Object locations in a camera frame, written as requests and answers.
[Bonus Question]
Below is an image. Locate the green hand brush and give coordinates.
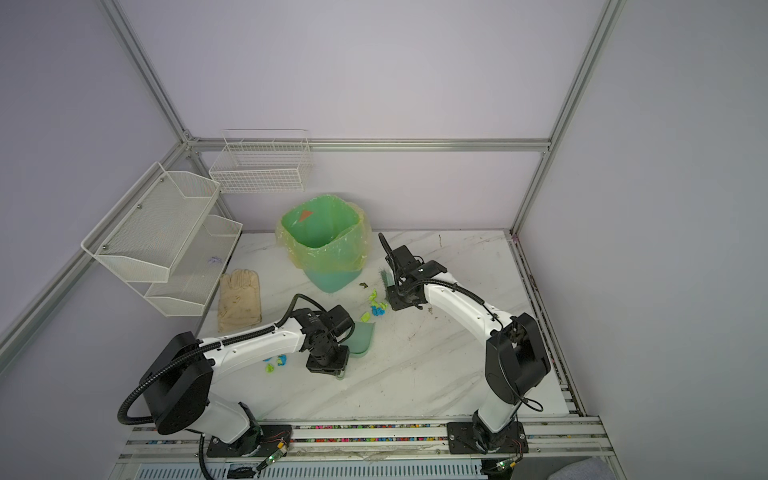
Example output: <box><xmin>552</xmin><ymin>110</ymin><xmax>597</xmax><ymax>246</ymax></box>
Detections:
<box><xmin>379</xmin><ymin>268</ymin><xmax>395</xmax><ymax>297</ymax></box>

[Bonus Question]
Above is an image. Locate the green plastic dustpan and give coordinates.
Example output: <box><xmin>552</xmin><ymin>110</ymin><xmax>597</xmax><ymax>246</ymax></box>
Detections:
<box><xmin>340</xmin><ymin>322</ymin><xmax>376</xmax><ymax>368</ymax></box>

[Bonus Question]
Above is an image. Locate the robot right arm white black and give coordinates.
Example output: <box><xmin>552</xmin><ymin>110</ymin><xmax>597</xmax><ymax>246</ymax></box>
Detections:
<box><xmin>378</xmin><ymin>233</ymin><xmax>552</xmax><ymax>452</ymax></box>

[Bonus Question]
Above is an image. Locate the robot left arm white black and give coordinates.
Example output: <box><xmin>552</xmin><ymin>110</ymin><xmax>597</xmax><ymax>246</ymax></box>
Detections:
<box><xmin>117</xmin><ymin>294</ymin><xmax>355</xmax><ymax>457</ymax></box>

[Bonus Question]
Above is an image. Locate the paper scraps cluster upper left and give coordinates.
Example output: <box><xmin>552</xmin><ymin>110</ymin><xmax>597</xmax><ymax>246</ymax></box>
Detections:
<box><xmin>360</xmin><ymin>289</ymin><xmax>389</xmax><ymax>323</ymax></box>

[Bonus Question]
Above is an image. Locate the paper scraps cluster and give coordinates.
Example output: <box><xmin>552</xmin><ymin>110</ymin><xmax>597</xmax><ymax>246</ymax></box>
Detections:
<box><xmin>263</xmin><ymin>354</ymin><xmax>287</xmax><ymax>373</ymax></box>
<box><xmin>360</xmin><ymin>289</ymin><xmax>389</xmax><ymax>323</ymax></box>

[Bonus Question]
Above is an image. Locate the paper scraps cluster far left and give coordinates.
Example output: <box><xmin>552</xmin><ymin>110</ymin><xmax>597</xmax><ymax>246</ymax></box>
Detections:
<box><xmin>263</xmin><ymin>354</ymin><xmax>287</xmax><ymax>373</ymax></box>

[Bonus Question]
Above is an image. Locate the green trash bin with bag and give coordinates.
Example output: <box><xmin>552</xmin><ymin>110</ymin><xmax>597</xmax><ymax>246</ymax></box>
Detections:
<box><xmin>275</xmin><ymin>194</ymin><xmax>372</xmax><ymax>293</ymax></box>

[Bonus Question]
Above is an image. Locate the beige glove left side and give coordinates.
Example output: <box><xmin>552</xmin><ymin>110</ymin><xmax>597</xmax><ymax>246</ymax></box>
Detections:
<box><xmin>217</xmin><ymin>269</ymin><xmax>262</xmax><ymax>333</ymax></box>

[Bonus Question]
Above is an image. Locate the white mesh two-tier shelf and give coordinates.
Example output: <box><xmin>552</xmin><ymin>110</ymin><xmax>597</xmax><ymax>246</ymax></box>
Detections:
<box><xmin>81</xmin><ymin>163</ymin><xmax>242</xmax><ymax>317</ymax></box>

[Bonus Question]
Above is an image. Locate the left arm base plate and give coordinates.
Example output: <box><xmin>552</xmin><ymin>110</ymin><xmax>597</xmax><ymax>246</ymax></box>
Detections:
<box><xmin>206</xmin><ymin>424</ymin><xmax>293</xmax><ymax>458</ymax></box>

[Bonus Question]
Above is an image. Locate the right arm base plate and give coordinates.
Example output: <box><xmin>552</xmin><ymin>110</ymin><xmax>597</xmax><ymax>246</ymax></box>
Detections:
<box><xmin>446</xmin><ymin>421</ymin><xmax>529</xmax><ymax>455</ymax></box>

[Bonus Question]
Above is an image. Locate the white slotted cable duct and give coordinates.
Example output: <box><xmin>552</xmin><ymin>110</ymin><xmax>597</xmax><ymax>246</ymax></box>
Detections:
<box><xmin>133</xmin><ymin>460</ymin><xmax>488</xmax><ymax>480</ymax></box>

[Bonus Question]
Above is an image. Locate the white wire basket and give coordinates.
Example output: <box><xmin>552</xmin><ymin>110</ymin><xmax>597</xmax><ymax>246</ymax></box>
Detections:
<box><xmin>209</xmin><ymin>129</ymin><xmax>314</xmax><ymax>194</ymax></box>

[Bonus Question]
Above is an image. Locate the aluminium front rail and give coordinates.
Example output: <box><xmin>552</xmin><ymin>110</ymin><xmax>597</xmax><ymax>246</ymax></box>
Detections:
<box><xmin>118</xmin><ymin>416</ymin><xmax>616</xmax><ymax>464</ymax></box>

